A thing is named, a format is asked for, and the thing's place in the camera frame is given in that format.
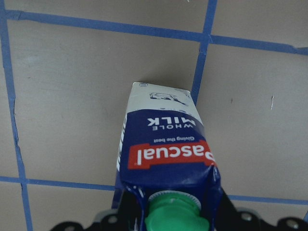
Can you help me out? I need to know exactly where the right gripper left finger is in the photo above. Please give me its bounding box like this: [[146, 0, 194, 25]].
[[51, 191, 141, 231]]

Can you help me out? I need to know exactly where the blue white milk carton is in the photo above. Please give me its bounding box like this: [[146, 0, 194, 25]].
[[113, 82, 222, 231]]

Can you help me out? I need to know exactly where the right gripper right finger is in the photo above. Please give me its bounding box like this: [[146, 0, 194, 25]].
[[211, 188, 308, 231]]

